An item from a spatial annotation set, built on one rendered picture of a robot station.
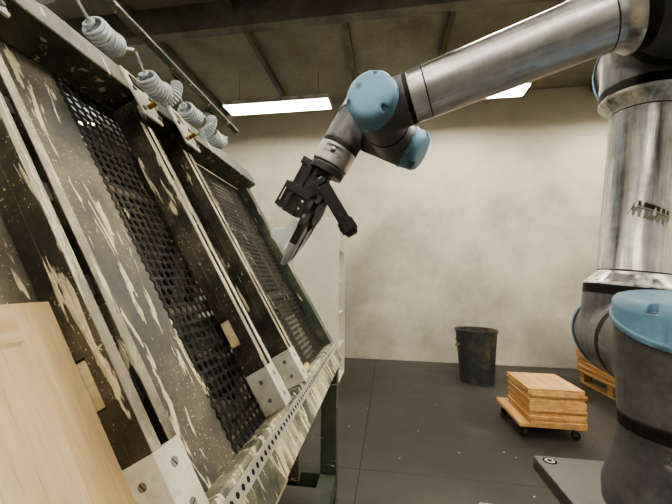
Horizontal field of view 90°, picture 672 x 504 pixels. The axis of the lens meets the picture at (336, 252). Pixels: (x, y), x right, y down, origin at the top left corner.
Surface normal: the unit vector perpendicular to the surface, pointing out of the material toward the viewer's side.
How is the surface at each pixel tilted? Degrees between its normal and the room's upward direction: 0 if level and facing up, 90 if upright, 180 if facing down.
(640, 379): 90
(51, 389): 59
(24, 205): 90
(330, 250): 90
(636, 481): 72
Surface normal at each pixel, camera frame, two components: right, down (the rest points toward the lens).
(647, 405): -0.96, -0.04
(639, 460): -0.93, -0.33
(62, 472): 0.86, -0.51
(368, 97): -0.37, -0.08
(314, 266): -0.15, -0.08
